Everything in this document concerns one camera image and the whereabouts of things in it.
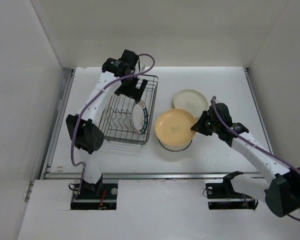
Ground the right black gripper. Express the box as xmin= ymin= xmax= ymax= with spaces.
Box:
xmin=190 ymin=110 xmax=220 ymax=136

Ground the yellow bear plate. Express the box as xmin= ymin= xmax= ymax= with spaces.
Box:
xmin=194 ymin=110 xmax=208 ymax=120

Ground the cream white plate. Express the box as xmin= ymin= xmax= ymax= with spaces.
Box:
xmin=172 ymin=89 xmax=209 ymax=117

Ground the white plate dark green band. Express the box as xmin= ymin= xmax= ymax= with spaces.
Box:
xmin=131 ymin=100 xmax=149 ymax=135

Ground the grey wire dish rack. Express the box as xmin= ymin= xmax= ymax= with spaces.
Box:
xmin=99 ymin=74 xmax=159 ymax=145

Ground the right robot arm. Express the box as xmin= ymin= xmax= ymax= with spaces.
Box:
xmin=191 ymin=100 xmax=300 ymax=218

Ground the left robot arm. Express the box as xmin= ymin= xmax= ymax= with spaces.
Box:
xmin=65 ymin=49 xmax=148 ymax=199

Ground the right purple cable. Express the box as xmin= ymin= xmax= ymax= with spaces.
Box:
xmin=211 ymin=96 xmax=300 ymax=223

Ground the purple cable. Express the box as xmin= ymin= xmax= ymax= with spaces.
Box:
xmin=69 ymin=53 xmax=156 ymax=208
xmin=211 ymin=96 xmax=300 ymax=223

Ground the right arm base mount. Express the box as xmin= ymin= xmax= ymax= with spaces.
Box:
xmin=202 ymin=182 xmax=259 ymax=210

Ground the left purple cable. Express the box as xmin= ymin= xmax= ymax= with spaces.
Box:
xmin=69 ymin=53 xmax=156 ymax=208

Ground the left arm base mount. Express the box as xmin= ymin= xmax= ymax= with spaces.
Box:
xmin=68 ymin=179 xmax=118 ymax=211

